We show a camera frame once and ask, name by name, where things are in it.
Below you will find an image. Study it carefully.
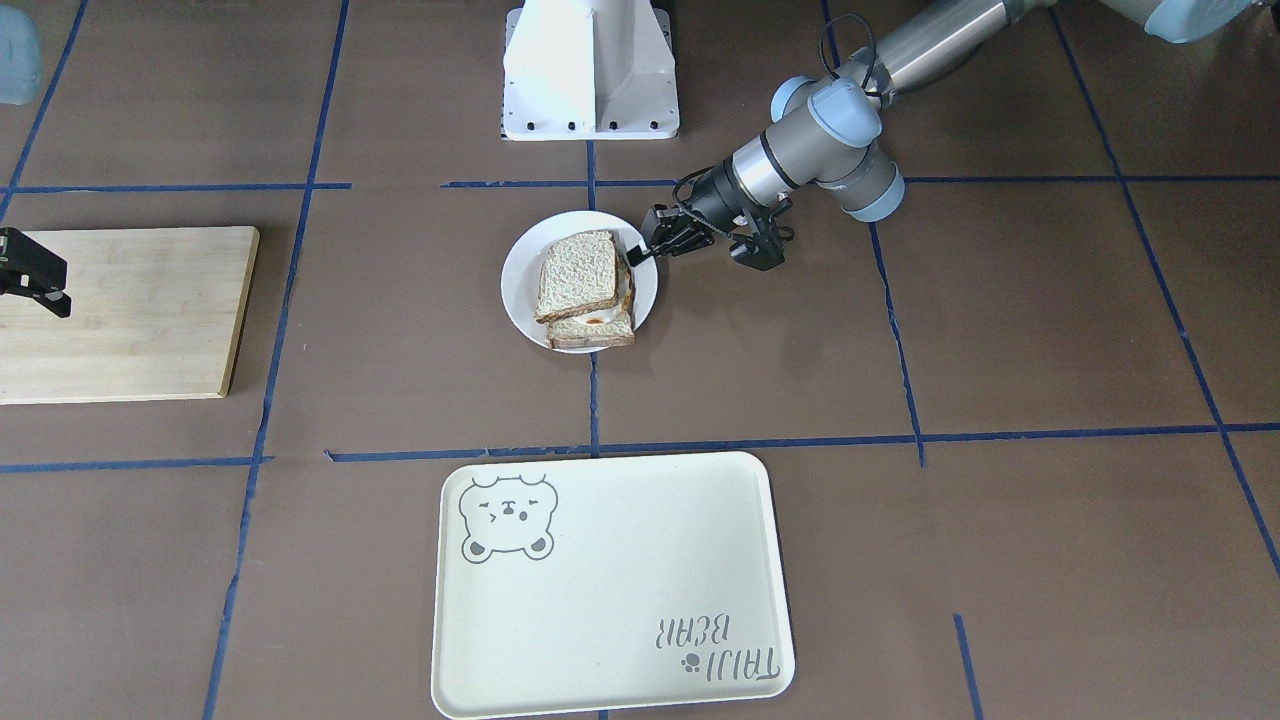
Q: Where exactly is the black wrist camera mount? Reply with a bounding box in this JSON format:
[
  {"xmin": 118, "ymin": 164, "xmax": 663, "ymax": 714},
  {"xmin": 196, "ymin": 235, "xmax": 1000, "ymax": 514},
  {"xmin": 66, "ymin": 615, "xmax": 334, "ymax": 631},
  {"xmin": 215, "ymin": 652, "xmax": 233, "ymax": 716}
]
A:
[{"xmin": 730, "ymin": 200, "xmax": 795, "ymax": 272}]

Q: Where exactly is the white round plate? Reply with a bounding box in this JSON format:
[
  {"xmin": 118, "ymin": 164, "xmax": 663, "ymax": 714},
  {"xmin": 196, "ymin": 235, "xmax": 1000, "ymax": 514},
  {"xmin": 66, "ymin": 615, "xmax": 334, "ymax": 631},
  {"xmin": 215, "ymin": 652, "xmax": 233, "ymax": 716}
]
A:
[{"xmin": 500, "ymin": 210, "xmax": 660, "ymax": 348}]

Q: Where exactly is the wooden cutting board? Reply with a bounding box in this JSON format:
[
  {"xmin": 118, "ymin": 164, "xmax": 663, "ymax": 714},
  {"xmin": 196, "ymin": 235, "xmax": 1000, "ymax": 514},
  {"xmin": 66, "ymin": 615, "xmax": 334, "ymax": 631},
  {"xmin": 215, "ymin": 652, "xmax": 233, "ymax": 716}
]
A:
[{"xmin": 1, "ymin": 225, "xmax": 260, "ymax": 405}]

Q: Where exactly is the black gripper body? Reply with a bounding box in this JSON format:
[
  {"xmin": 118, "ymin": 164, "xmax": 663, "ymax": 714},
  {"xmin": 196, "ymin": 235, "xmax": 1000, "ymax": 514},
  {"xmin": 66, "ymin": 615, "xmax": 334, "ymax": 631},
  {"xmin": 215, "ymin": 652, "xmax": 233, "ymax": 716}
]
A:
[{"xmin": 680, "ymin": 165, "xmax": 745, "ymax": 241}]

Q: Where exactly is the cream bear tray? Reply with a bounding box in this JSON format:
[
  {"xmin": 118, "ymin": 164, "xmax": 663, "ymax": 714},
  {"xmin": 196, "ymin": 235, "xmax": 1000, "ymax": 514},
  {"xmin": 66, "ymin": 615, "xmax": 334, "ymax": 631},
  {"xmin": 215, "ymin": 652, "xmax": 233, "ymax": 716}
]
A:
[{"xmin": 430, "ymin": 451, "xmax": 795, "ymax": 719}]

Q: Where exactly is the bread slice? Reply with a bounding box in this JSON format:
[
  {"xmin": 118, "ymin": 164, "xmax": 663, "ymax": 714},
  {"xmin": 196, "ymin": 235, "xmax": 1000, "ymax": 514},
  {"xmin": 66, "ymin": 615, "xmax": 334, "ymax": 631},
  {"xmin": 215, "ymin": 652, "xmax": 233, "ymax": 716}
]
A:
[
  {"xmin": 547, "ymin": 313, "xmax": 635, "ymax": 350},
  {"xmin": 534, "ymin": 229, "xmax": 625, "ymax": 324}
]

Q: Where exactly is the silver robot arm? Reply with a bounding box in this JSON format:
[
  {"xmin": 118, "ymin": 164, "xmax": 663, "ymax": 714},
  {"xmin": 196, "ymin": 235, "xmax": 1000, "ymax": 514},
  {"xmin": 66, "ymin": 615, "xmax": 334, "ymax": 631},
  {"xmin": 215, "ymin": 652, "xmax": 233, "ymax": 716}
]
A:
[{"xmin": 626, "ymin": 1, "xmax": 1041, "ymax": 272}]

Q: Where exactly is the fried egg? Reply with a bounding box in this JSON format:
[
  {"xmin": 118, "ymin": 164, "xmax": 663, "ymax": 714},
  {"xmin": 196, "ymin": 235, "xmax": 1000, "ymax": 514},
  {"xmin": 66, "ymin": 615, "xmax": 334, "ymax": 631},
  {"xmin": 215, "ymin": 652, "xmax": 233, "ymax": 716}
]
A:
[{"xmin": 579, "ymin": 292, "xmax": 634, "ymax": 325}]

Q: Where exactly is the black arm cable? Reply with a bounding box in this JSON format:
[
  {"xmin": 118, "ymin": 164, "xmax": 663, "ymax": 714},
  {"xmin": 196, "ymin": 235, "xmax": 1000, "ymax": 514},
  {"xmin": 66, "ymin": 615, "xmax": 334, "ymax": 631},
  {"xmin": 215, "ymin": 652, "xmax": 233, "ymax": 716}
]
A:
[{"xmin": 818, "ymin": 14, "xmax": 886, "ymax": 101}]

